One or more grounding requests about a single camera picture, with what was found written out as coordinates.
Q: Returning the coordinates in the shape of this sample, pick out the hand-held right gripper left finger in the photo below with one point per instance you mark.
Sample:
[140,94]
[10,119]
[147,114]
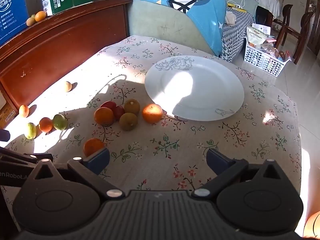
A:
[100,159]

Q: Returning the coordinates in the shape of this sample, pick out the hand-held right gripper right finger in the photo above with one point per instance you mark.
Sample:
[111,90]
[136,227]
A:
[215,159]

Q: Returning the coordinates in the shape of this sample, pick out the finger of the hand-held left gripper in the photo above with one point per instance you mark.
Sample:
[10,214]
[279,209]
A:
[17,156]
[4,135]

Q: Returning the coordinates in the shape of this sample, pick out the orange mandarin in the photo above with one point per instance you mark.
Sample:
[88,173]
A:
[45,124]
[103,116]
[24,111]
[91,146]
[40,16]
[152,113]

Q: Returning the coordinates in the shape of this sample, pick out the green mandarin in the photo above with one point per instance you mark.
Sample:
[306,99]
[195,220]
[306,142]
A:
[30,130]
[60,121]

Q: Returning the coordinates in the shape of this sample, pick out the white floral-line plate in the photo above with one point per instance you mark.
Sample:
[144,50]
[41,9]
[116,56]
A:
[212,92]

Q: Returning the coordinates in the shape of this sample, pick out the brown kiwi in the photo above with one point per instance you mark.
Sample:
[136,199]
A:
[67,86]
[128,121]
[131,106]

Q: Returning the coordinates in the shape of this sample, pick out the brown cardboard box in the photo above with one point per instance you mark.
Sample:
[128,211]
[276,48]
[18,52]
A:
[6,115]

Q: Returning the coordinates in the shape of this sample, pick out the floral beige cloth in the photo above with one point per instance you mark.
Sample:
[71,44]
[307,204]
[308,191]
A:
[175,142]

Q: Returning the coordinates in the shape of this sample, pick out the red apple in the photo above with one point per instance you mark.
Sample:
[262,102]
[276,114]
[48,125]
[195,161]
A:
[108,104]
[119,111]

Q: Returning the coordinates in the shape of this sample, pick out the red-brown wooden headboard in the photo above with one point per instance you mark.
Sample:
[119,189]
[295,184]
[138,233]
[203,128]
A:
[62,45]

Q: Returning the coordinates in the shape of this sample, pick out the white perforated plastic basket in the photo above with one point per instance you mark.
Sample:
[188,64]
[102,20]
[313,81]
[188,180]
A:
[262,60]

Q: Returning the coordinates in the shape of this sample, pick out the small tan fruit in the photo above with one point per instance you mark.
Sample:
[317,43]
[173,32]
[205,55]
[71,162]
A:
[30,21]

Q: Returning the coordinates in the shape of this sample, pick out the houndstooth blanket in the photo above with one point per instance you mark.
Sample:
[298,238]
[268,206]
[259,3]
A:
[235,40]

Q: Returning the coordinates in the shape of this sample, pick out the blue cardboard box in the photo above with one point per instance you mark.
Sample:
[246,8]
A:
[12,10]

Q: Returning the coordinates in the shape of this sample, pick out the green white snack bag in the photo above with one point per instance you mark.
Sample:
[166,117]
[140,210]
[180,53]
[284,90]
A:
[257,37]

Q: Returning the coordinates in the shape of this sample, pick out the blue printed cushion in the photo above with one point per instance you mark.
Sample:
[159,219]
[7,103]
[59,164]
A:
[200,30]

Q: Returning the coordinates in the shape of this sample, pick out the beige crumpled cloth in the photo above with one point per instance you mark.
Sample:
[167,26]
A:
[230,18]

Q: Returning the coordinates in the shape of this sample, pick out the grey-green sofa cushion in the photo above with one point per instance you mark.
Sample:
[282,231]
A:
[155,22]

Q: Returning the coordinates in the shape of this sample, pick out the yellow power strip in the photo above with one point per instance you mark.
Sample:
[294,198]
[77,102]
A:
[236,7]

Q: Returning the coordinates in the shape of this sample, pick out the pale teal pillow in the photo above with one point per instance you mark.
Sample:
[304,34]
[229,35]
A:
[250,3]

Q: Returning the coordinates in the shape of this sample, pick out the table with white cloth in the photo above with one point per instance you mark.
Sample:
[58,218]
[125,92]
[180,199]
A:
[267,0]

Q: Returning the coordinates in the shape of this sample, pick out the brown wooden door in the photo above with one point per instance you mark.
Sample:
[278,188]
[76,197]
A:
[313,17]

